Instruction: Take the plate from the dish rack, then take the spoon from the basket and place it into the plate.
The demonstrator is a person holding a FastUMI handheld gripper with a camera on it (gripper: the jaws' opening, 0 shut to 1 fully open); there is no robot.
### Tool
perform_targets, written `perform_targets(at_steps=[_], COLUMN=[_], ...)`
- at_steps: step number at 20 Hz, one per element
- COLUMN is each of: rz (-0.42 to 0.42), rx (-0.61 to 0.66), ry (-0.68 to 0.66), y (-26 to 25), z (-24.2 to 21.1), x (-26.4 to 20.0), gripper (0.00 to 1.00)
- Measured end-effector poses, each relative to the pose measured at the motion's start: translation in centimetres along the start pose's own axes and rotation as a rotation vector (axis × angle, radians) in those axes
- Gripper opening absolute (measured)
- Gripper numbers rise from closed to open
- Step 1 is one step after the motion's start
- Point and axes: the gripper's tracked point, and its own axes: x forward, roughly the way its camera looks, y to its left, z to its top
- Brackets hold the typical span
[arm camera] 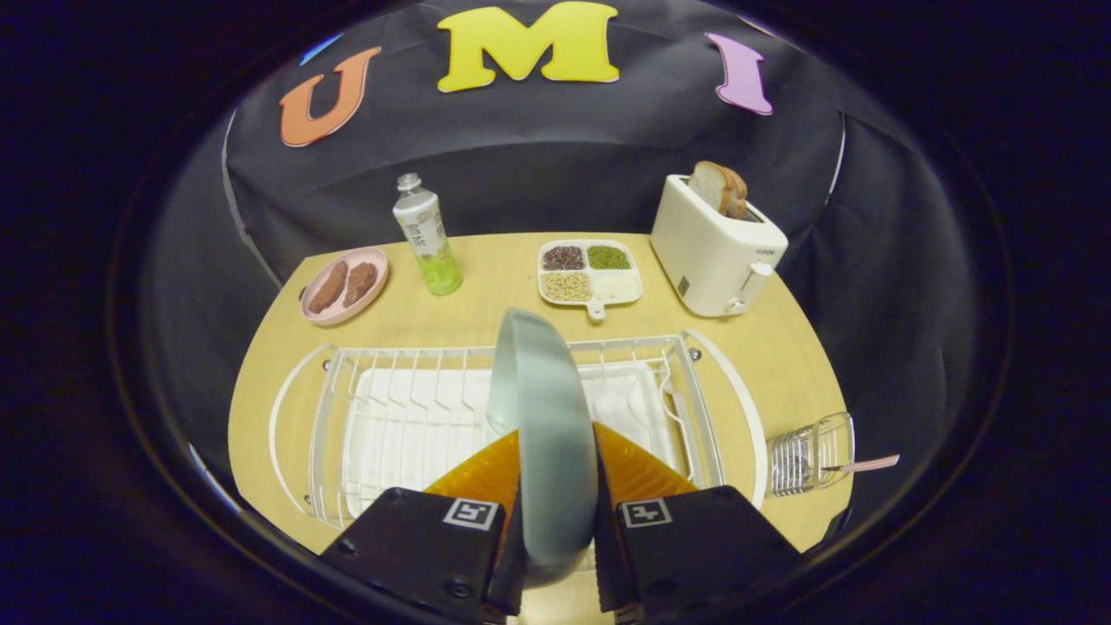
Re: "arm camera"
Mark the light green plate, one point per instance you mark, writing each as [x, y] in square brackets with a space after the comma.
[547, 434]

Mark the pink oval plate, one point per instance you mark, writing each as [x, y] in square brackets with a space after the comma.
[347, 317]

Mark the brown meat patty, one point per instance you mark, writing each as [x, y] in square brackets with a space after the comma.
[360, 284]
[328, 288]

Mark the brown bread slice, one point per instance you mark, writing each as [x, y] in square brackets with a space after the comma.
[716, 187]

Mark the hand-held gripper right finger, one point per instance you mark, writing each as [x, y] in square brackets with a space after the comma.
[694, 547]

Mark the white divided dish with beans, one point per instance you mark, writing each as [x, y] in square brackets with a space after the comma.
[621, 286]

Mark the white toaster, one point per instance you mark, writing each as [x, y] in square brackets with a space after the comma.
[703, 252]

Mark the clear bottle with green drink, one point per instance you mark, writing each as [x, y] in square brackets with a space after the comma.
[425, 230]

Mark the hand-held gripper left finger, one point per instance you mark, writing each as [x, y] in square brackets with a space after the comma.
[408, 547]

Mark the black backdrop cloth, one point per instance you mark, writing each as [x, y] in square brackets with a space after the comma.
[538, 165]

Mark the white drip tray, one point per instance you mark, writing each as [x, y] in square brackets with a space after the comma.
[417, 434]

